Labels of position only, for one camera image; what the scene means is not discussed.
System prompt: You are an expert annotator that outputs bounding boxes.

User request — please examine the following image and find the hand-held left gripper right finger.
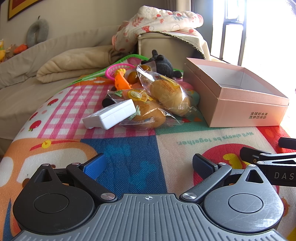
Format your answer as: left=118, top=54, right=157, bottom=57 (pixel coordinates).
left=180, top=153, right=273, bottom=204

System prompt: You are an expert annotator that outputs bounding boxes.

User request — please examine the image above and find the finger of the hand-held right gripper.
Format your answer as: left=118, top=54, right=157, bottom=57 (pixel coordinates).
left=240, top=146, right=296, bottom=166
left=278, top=137, right=296, bottom=149

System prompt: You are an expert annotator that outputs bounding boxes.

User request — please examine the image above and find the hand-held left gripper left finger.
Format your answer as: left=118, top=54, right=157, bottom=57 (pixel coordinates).
left=28, top=153, right=118, bottom=204

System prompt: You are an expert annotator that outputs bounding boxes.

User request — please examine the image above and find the pink toy strainer basket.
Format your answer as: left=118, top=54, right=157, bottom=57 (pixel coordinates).
left=105, top=63, right=137, bottom=80

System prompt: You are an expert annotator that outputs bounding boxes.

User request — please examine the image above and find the pink cardboard box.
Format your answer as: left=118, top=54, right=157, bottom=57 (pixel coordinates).
left=184, top=57, right=290, bottom=128

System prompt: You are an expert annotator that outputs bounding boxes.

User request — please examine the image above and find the colourful printed play mat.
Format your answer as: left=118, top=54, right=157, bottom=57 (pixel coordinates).
left=0, top=54, right=296, bottom=241

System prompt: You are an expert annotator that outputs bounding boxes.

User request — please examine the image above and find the white plastic case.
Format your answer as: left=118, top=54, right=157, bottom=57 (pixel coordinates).
left=82, top=99, right=137, bottom=130

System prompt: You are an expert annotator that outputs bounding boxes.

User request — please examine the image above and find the bread bun in clear packet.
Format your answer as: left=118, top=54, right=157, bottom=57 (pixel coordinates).
left=107, top=89, right=185, bottom=129
left=136, top=65, right=197, bottom=117

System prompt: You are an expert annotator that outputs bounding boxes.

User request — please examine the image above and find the orange plastic toy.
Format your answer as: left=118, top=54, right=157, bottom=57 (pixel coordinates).
left=114, top=70, right=134, bottom=91

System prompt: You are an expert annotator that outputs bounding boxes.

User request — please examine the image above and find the beige sofa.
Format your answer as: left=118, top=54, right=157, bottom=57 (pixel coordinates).
left=0, top=24, right=211, bottom=163

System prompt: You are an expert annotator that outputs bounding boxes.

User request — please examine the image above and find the folded beige blanket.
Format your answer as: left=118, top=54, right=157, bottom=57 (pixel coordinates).
left=36, top=45, right=121, bottom=84

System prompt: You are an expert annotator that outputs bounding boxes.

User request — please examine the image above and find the black plush toy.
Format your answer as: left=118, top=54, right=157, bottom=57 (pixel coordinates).
left=141, top=49, right=184, bottom=78

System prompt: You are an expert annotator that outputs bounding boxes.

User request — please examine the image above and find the beige cloth with dark edge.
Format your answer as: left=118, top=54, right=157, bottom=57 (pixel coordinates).
left=162, top=29, right=211, bottom=61

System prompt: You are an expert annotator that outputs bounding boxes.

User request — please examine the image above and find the long beige sofa cushion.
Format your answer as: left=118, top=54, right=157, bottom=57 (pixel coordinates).
left=0, top=25, right=121, bottom=90

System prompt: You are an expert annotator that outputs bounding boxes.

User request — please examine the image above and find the orange plush toy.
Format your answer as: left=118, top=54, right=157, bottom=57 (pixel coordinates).
left=13, top=44, right=28, bottom=54

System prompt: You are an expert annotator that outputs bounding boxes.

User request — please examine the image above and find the grey neck pillow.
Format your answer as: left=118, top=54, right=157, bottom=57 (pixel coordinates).
left=26, top=15, right=50, bottom=48

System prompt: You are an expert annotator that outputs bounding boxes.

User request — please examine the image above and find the white floral quilt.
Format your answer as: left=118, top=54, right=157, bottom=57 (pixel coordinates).
left=111, top=5, right=204, bottom=53

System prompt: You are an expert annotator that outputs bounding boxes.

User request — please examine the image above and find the beige curtain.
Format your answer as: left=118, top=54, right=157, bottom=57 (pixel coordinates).
left=176, top=0, right=192, bottom=12

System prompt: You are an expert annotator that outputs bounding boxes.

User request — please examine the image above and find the dark window frame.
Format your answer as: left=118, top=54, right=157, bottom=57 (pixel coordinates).
left=218, top=0, right=248, bottom=66

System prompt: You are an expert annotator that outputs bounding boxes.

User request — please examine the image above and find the framed wall picture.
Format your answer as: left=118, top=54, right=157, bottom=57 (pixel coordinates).
left=7, top=0, right=45, bottom=21

